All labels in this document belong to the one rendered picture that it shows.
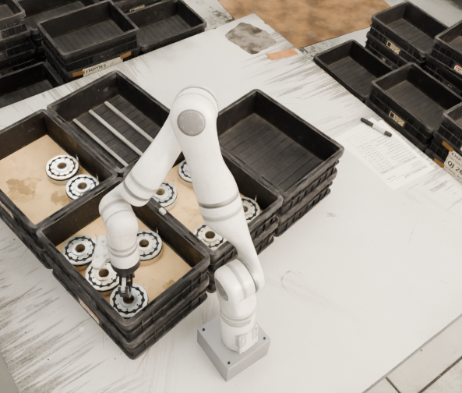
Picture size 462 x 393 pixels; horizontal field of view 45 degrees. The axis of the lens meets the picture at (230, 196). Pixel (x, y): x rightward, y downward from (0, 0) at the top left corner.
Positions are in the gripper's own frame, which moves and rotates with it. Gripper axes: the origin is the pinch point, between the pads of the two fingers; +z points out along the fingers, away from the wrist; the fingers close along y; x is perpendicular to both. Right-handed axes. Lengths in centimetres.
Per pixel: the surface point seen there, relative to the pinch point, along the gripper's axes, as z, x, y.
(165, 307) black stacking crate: 3.6, -10.1, -4.6
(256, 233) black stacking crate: 3.3, -34.8, 21.0
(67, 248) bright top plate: 2.5, 19.3, 11.6
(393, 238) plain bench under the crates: 18, -82, 32
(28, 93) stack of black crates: 63, 75, 140
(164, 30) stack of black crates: 52, 10, 185
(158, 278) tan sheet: 5.1, -7.2, 4.9
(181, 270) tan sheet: 5.0, -13.5, 8.0
